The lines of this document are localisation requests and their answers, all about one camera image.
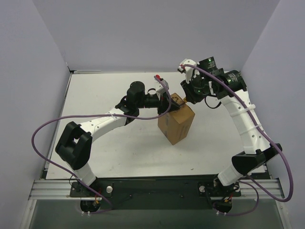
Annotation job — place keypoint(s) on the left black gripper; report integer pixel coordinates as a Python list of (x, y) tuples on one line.
[(163, 105)]

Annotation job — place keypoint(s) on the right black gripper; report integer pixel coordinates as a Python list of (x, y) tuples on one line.
[(188, 96)]

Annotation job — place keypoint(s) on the brown cardboard express box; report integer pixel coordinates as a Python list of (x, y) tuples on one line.
[(176, 125)]

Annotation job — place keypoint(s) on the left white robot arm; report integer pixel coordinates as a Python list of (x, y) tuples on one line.
[(74, 145)]

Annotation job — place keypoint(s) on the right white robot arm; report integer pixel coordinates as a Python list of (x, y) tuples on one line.
[(230, 89)]

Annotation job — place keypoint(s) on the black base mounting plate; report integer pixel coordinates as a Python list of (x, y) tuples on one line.
[(161, 202)]

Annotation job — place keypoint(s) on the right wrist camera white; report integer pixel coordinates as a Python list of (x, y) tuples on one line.
[(186, 67)]

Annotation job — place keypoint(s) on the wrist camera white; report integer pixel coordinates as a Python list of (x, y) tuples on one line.
[(186, 67), (161, 87)]

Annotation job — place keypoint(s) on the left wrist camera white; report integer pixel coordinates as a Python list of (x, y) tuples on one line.
[(161, 87)]

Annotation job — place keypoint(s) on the aluminium front rail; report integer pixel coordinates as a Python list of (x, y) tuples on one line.
[(110, 189)]

